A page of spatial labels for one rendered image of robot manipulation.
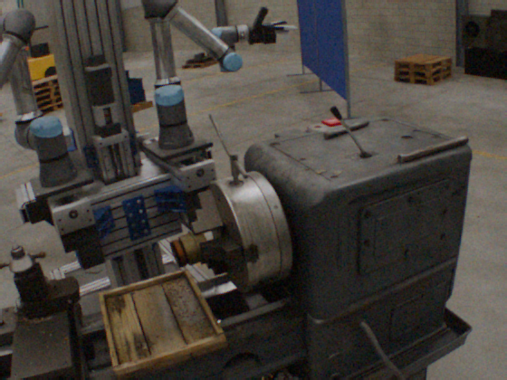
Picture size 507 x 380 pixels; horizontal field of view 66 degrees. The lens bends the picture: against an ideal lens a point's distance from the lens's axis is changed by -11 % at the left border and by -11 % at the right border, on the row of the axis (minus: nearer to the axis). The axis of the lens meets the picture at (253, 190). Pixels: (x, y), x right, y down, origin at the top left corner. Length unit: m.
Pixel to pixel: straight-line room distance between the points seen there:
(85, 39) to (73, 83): 0.18
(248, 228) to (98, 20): 1.09
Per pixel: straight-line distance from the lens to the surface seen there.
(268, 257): 1.08
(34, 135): 1.61
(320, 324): 1.22
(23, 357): 1.17
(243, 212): 1.06
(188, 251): 1.13
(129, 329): 1.26
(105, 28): 1.79
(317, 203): 1.02
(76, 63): 1.76
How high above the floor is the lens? 1.67
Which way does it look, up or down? 24 degrees down
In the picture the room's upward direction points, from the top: 6 degrees counter-clockwise
